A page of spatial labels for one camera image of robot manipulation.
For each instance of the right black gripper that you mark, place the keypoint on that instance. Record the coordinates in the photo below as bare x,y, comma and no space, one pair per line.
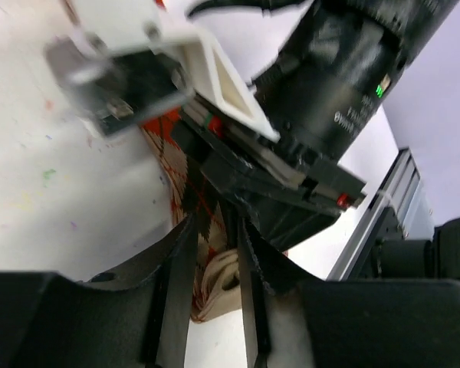
284,216

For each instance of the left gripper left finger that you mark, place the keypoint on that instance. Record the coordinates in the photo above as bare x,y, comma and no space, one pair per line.
138,311

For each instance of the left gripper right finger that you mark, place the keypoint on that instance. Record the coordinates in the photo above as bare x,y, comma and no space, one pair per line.
274,317

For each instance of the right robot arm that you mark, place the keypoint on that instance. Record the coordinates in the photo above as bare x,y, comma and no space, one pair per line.
328,80

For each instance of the aluminium front rail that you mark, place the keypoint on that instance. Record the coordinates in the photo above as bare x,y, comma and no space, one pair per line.
398,211

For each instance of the argyle beige orange sock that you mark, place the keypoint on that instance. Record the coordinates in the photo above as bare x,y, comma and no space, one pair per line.
216,287

